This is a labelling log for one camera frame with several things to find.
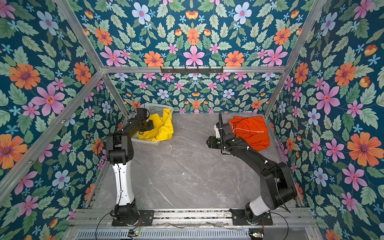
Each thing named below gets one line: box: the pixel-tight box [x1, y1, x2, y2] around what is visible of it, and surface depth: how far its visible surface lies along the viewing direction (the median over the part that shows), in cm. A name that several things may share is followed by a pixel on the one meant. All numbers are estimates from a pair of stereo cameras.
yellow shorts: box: [137, 108, 174, 142], surface depth 104 cm
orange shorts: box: [228, 116, 271, 152], surface depth 109 cm
